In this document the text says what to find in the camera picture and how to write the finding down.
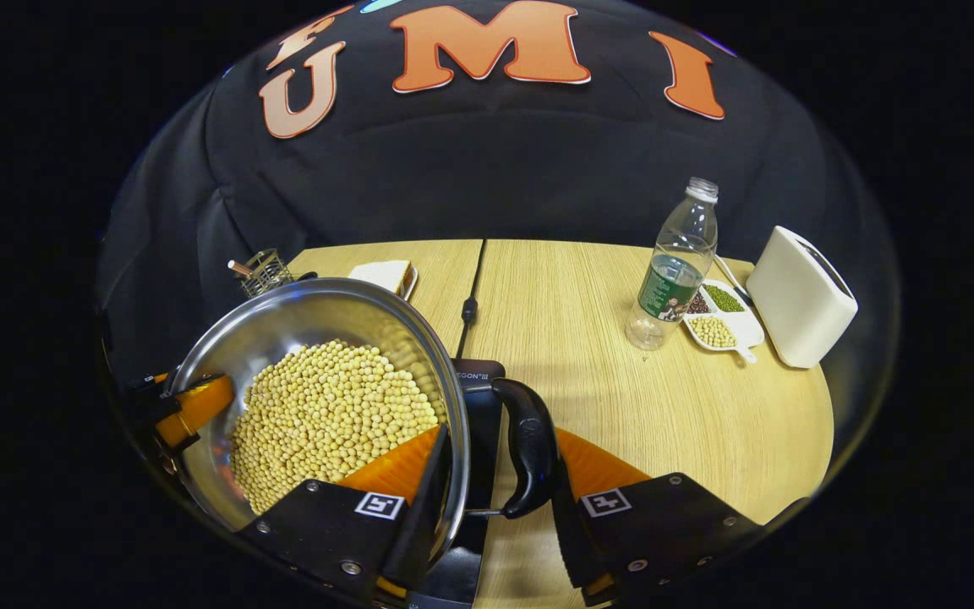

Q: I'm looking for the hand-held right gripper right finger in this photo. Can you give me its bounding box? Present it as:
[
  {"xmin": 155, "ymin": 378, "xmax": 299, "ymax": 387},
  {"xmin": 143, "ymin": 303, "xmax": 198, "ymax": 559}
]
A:
[{"xmin": 550, "ymin": 427, "xmax": 765, "ymax": 608}]

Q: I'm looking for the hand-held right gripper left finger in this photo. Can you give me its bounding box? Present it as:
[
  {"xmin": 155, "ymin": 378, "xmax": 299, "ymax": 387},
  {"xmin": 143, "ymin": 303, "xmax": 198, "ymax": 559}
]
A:
[{"xmin": 238, "ymin": 425, "xmax": 452, "ymax": 603}]

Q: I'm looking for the heap of soybeans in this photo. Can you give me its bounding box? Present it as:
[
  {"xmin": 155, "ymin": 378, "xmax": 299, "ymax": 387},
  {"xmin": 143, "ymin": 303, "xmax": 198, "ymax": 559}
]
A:
[{"xmin": 227, "ymin": 340, "xmax": 440, "ymax": 515}]

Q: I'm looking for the black induction cooktop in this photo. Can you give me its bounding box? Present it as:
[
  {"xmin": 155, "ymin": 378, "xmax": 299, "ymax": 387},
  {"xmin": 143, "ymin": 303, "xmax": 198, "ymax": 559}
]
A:
[{"xmin": 407, "ymin": 359, "xmax": 507, "ymax": 609}]

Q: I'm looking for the stainless steel pot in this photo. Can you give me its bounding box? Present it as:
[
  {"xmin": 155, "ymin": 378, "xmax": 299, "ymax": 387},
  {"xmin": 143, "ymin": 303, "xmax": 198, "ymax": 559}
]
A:
[{"xmin": 167, "ymin": 277, "xmax": 560, "ymax": 576}]

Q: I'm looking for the sandwich with lettuce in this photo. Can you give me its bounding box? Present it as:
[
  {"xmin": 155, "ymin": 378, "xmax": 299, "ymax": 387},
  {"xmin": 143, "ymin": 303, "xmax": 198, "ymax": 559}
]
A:
[{"xmin": 347, "ymin": 260, "xmax": 412, "ymax": 297}]

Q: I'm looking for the small soybeans portion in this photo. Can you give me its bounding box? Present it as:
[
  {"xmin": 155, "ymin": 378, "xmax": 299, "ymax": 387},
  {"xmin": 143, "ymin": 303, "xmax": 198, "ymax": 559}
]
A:
[{"xmin": 690, "ymin": 315, "xmax": 737, "ymax": 348}]

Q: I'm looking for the clear plastic water bottle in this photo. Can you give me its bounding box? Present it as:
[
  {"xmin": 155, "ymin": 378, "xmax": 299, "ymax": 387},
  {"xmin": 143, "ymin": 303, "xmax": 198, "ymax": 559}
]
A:
[{"xmin": 625, "ymin": 177, "xmax": 720, "ymax": 352}]

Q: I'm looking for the white divided dish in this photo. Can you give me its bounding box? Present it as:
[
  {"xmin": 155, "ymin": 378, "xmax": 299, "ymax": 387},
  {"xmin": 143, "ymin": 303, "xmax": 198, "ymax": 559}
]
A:
[{"xmin": 681, "ymin": 279, "xmax": 765, "ymax": 365}]

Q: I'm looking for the green mung beans portion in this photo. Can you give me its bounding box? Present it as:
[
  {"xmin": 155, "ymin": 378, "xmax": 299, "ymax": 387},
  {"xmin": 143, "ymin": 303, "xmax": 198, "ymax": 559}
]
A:
[{"xmin": 703, "ymin": 284, "xmax": 746, "ymax": 314}]

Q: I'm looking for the white toaster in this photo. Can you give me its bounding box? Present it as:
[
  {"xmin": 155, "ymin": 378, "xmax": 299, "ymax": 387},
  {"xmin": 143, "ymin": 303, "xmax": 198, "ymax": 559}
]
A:
[{"xmin": 746, "ymin": 225, "xmax": 860, "ymax": 370}]

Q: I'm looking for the small metal wire holder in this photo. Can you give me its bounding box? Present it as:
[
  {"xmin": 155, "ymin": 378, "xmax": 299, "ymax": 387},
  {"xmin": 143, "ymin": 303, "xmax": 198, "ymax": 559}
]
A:
[{"xmin": 238, "ymin": 248, "xmax": 295, "ymax": 299}]

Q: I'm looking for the black power cable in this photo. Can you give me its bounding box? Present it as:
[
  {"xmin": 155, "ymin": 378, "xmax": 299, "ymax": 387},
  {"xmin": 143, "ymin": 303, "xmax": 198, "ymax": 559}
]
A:
[{"xmin": 453, "ymin": 239, "xmax": 488, "ymax": 360}]

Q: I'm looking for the white toaster cord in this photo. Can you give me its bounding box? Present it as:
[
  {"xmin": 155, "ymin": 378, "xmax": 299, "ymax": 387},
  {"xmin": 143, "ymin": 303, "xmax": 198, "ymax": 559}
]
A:
[{"xmin": 714, "ymin": 254, "xmax": 754, "ymax": 307}]

